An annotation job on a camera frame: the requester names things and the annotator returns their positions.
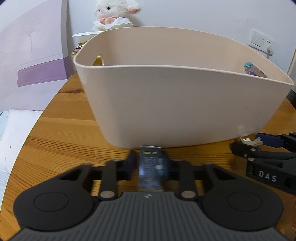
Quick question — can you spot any white plush lamb toy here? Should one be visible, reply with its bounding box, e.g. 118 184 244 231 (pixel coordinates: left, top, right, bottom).
92 0 142 32

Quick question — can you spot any white wall switch socket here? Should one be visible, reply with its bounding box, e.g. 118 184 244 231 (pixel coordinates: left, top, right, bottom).
248 29 275 56

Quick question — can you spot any beige plastic storage basket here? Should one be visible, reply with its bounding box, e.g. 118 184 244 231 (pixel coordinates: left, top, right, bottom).
73 27 293 149

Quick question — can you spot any purple flower table mat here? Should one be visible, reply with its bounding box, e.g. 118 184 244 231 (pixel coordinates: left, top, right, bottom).
244 65 268 78

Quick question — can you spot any beige hair clip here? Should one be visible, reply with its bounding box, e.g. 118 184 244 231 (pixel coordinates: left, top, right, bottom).
240 137 263 147

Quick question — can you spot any white bed sheet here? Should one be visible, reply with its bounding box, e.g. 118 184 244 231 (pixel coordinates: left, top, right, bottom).
0 109 43 193

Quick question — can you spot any pink purple headboard panel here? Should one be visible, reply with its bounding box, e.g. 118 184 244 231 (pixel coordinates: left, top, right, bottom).
1 0 72 110

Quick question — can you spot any black small box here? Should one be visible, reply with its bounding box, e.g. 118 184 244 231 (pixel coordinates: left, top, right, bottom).
138 146 166 192

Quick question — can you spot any gold foil snack packet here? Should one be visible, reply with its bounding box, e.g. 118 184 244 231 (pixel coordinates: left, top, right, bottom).
71 41 87 59

